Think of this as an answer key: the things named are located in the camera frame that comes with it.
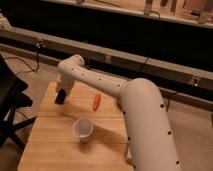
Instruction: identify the black cable on floor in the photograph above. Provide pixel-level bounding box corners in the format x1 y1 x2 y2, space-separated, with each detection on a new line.
3 41 44 75

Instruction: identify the black eraser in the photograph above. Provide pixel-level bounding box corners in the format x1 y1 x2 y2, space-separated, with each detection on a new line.
55 90 66 104

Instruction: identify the orange carrot toy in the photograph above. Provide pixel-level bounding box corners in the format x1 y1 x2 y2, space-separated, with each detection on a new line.
93 94 101 111

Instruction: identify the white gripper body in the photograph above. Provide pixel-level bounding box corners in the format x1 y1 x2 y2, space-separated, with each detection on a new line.
56 76 74 95

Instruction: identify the white paper cup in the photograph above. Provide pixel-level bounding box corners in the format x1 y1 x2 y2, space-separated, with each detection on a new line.
73 118 93 143

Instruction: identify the black office chair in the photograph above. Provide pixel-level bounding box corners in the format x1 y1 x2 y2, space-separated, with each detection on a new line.
0 54 35 149

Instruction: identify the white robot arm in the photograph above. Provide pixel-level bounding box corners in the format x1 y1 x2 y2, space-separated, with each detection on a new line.
56 55 183 171

